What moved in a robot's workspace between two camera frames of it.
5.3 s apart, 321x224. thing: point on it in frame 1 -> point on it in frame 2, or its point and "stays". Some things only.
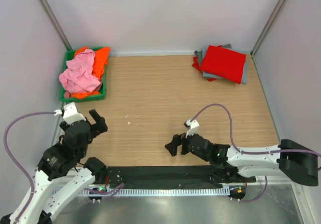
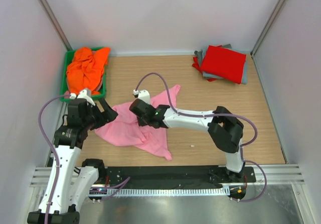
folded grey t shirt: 201,55 stays
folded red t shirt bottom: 196,65 stays
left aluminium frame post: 46,7 stays
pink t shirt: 78,77 -> 124,129
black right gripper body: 186,148 -> 142,121
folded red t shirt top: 224,62 stays
